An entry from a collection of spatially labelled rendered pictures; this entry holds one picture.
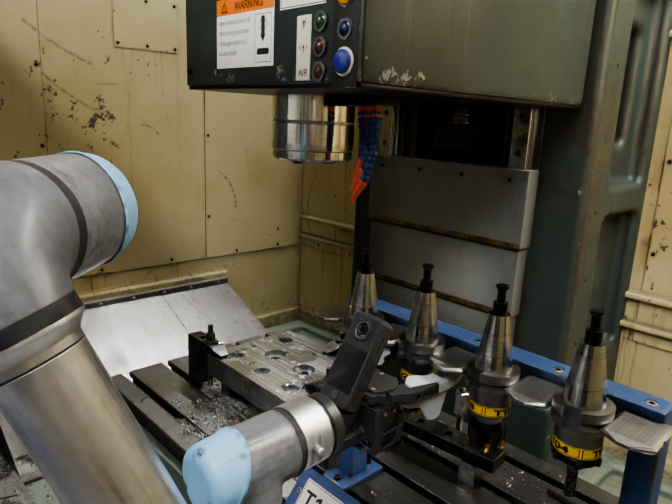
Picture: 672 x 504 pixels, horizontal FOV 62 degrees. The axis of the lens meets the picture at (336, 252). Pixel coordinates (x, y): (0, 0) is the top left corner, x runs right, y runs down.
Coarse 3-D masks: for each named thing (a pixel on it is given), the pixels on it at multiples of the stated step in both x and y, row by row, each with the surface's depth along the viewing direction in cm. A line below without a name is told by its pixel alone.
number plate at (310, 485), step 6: (312, 480) 88; (306, 486) 88; (312, 486) 87; (318, 486) 86; (306, 492) 87; (312, 492) 86; (318, 492) 86; (324, 492) 85; (300, 498) 87; (306, 498) 86; (312, 498) 86; (318, 498) 85; (324, 498) 85; (330, 498) 84; (336, 498) 84
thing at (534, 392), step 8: (528, 376) 68; (536, 376) 68; (512, 384) 66; (520, 384) 65; (528, 384) 66; (536, 384) 66; (544, 384) 66; (552, 384) 66; (512, 392) 64; (520, 392) 64; (528, 392) 64; (536, 392) 64; (544, 392) 64; (552, 392) 64; (520, 400) 62; (528, 400) 62; (536, 400) 62; (544, 400) 62; (544, 408) 61
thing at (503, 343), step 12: (492, 324) 66; (504, 324) 65; (492, 336) 66; (504, 336) 65; (480, 348) 67; (492, 348) 66; (504, 348) 66; (480, 360) 67; (492, 360) 66; (504, 360) 66; (492, 372) 66; (504, 372) 66
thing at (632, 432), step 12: (624, 420) 58; (636, 420) 58; (648, 420) 59; (612, 432) 56; (624, 432) 56; (636, 432) 56; (648, 432) 56; (660, 432) 56; (624, 444) 54; (636, 444) 54; (648, 444) 54; (660, 444) 54
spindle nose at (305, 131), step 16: (272, 96) 106; (288, 96) 101; (304, 96) 100; (320, 96) 100; (336, 96) 101; (272, 112) 106; (288, 112) 102; (304, 112) 101; (320, 112) 101; (336, 112) 102; (352, 112) 105; (272, 128) 107; (288, 128) 102; (304, 128) 101; (320, 128) 101; (336, 128) 103; (352, 128) 107; (272, 144) 107; (288, 144) 103; (304, 144) 102; (320, 144) 102; (336, 144) 103; (352, 144) 108; (288, 160) 104; (304, 160) 103; (320, 160) 103; (336, 160) 104
